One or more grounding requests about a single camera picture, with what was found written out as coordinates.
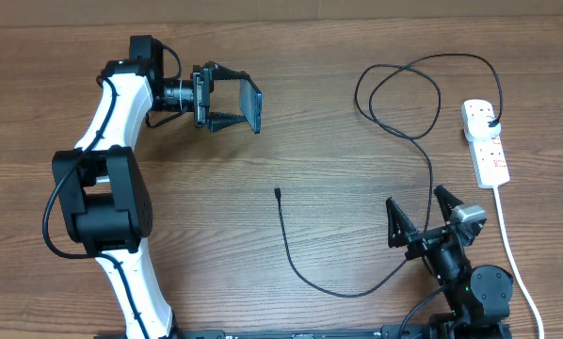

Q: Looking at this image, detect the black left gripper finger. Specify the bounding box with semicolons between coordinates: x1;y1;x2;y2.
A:
207;61;250;81
207;112;247;132

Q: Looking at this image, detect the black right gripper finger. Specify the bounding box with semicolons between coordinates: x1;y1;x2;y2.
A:
433;185;462;220
386;198;418;248

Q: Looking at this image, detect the blue Galaxy smartphone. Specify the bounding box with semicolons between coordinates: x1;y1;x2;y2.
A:
239;77;263;134

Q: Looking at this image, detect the white charger plug adapter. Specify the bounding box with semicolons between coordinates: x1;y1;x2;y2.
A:
463;111;502;142

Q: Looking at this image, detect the white power strip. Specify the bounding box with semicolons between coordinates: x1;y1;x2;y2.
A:
461;99;510;188

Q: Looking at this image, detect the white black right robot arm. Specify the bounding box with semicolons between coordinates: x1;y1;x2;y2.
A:
380;186;513;339

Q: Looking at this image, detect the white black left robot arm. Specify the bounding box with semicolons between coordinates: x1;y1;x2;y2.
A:
42;35;263;338

